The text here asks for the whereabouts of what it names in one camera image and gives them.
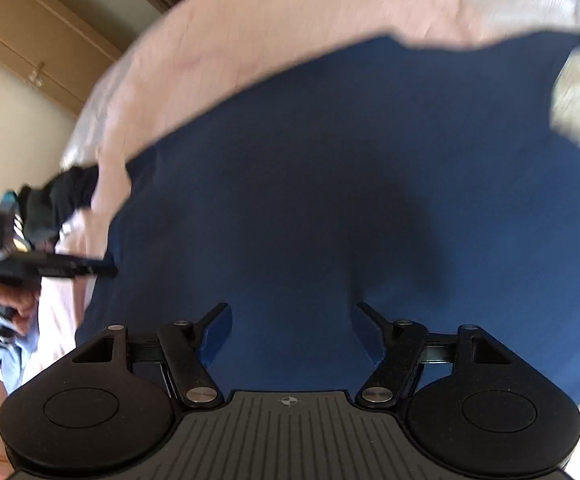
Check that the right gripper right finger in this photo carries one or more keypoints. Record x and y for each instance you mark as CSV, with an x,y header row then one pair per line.
x,y
395,350

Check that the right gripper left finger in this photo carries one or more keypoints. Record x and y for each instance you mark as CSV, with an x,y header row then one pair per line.
x,y
188,349

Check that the navy blue garment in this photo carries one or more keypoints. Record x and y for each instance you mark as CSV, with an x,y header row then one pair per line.
x,y
427,183

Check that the black clothes pile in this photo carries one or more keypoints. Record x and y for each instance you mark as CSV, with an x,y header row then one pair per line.
x,y
45,210

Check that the person's left hand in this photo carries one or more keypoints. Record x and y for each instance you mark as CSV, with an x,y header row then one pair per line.
x,y
0,304

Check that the wooden door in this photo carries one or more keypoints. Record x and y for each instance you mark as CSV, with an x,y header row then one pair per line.
x,y
61,48

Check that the pink grey bedspread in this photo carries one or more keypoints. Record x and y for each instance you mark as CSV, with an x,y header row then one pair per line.
x,y
198,56

